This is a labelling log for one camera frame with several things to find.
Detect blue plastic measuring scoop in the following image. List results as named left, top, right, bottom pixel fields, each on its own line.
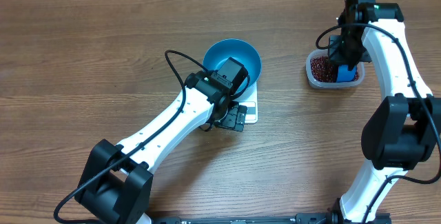
left=336, top=65, right=357, bottom=83

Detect teal bowl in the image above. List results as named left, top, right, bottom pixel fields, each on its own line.
left=203, top=39, right=262, bottom=88

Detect white digital kitchen scale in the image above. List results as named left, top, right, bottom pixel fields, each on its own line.
left=234, top=79, right=258, bottom=124

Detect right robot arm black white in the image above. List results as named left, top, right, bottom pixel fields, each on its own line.
left=324, top=0, right=440, bottom=223

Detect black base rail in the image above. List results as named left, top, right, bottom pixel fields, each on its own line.
left=147, top=212, right=392, bottom=224

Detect red beans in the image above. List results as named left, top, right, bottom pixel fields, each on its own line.
left=310, top=56, right=338, bottom=83

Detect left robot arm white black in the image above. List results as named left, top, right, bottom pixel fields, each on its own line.
left=74, top=57, right=256, bottom=223

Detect clear plastic container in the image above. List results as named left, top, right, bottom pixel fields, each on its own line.
left=305, top=49, right=365, bottom=89

